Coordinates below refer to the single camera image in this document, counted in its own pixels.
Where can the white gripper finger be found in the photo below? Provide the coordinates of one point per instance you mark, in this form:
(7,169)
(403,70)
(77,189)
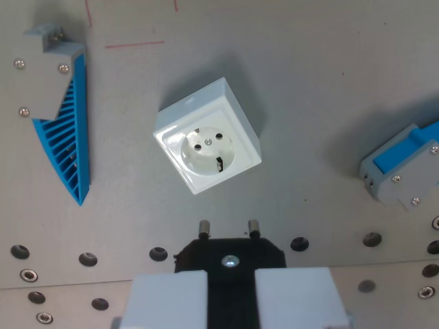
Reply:
(168,301)
(295,298)

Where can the black two-pin power plug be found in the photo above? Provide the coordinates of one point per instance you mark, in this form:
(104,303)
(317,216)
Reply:
(231,284)

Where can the hex socket table bolt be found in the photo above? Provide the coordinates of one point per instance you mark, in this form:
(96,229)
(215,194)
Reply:
(426,292)
(436,222)
(29,275)
(44,317)

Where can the silver fixture screw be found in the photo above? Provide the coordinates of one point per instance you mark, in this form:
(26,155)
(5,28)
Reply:
(435,149)
(396,178)
(415,201)

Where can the grey and blue block fixture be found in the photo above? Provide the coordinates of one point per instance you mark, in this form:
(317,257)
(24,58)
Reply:
(394,161)

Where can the blue ribbed wedge part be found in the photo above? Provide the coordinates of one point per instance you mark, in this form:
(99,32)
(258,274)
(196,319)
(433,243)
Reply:
(73,154)

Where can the white wall socket box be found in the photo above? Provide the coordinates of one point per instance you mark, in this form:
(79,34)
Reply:
(205,150)

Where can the silver bracket screw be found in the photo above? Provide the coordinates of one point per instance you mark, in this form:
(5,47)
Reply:
(19,63)
(23,111)
(63,68)

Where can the grey stepped bracket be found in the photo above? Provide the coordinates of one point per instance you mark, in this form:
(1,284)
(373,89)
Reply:
(41,85)

